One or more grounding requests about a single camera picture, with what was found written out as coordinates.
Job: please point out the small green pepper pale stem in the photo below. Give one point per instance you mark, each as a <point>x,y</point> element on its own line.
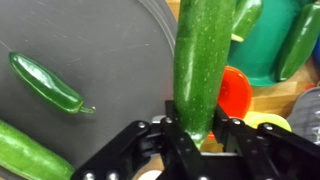
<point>246,16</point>

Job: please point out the green pepper on bowl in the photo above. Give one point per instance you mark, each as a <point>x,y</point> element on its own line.
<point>298,43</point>

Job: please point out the round blue plate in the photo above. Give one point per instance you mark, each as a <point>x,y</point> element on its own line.
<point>317,51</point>

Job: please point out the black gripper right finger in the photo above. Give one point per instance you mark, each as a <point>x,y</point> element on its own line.
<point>266,150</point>

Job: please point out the green jalapeno pepper with stem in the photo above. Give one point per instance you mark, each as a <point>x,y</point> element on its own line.
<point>46,85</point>

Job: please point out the white mug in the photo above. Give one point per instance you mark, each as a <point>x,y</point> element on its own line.
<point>150,176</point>

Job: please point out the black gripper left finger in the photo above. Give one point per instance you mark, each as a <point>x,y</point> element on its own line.
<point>180,160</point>

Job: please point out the long green cucumber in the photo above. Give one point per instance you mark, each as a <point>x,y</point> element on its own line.
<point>26,153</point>

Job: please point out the orange plastic bowl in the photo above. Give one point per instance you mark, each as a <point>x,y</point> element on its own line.
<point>235,93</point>

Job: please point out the thick short green zucchini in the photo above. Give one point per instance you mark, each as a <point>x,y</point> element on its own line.
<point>203,66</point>

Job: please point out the yellow-green plastic bowl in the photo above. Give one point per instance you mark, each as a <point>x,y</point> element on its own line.
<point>266,119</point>

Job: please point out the large round gray plate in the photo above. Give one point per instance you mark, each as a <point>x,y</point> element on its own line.
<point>100,50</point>

